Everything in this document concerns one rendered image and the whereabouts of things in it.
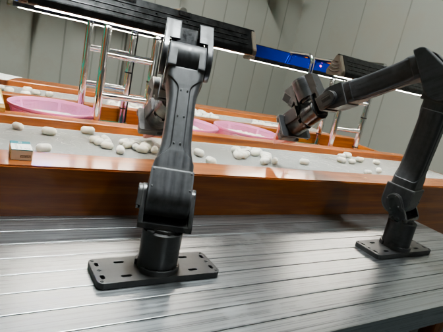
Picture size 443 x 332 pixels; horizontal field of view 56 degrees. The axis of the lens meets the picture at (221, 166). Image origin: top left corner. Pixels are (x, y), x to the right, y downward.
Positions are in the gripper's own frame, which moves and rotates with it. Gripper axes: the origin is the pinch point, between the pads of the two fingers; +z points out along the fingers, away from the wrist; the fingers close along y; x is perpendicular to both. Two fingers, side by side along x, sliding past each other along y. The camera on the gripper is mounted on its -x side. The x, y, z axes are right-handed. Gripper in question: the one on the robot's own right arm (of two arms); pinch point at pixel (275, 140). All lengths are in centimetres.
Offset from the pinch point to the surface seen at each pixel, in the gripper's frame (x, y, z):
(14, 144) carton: 12, 71, -10
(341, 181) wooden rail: 17.7, -8.4, -13.0
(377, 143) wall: -54, -171, 86
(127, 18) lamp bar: -24, 47, -10
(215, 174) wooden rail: 17.2, 31.0, -12.7
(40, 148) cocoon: 8, 65, 1
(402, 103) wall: -71, -171, 58
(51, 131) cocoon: -3, 61, 13
